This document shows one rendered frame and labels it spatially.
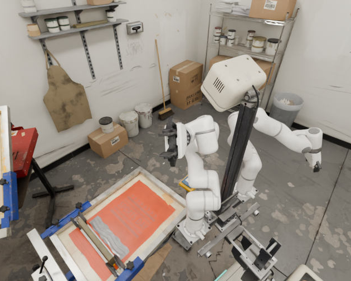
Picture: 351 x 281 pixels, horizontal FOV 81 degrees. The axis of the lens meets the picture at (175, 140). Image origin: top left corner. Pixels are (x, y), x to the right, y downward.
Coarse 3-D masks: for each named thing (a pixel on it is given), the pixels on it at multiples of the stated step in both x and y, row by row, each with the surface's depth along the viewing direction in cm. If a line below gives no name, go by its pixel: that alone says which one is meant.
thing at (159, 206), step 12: (156, 204) 153; (168, 216) 146; (120, 228) 139; (156, 228) 139; (120, 240) 133; (132, 240) 133; (144, 240) 133; (96, 252) 127; (132, 252) 127; (96, 264) 122; (108, 276) 118
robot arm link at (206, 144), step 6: (210, 132) 72; (198, 138) 73; (204, 138) 72; (210, 138) 72; (216, 138) 74; (198, 144) 74; (204, 144) 72; (210, 144) 72; (216, 144) 73; (198, 150) 75; (204, 150) 73; (210, 150) 72; (216, 150) 74
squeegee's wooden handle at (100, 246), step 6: (78, 222) 131; (84, 222) 131; (84, 228) 128; (90, 234) 125; (96, 240) 123; (96, 246) 123; (102, 246) 120; (102, 252) 118; (108, 252) 118; (108, 258) 115
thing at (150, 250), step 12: (120, 180) 166; (156, 180) 166; (108, 192) 157; (168, 192) 157; (96, 204) 151; (180, 204) 152; (180, 216) 142; (168, 228) 135; (60, 240) 131; (156, 240) 129; (60, 252) 124; (144, 252) 124; (72, 264) 119; (84, 276) 115
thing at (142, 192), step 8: (136, 184) 167; (144, 184) 167; (128, 192) 161; (136, 192) 161; (144, 192) 161; (152, 192) 161; (112, 200) 156; (120, 200) 156; (144, 200) 156; (104, 208) 150; (112, 208) 150; (104, 216) 146; (112, 216) 146; (88, 224) 141; (112, 224) 141; (120, 224) 141; (72, 232) 137; (80, 232) 137; (96, 232) 137; (72, 240) 133; (80, 240) 133; (80, 248) 129; (88, 248) 129
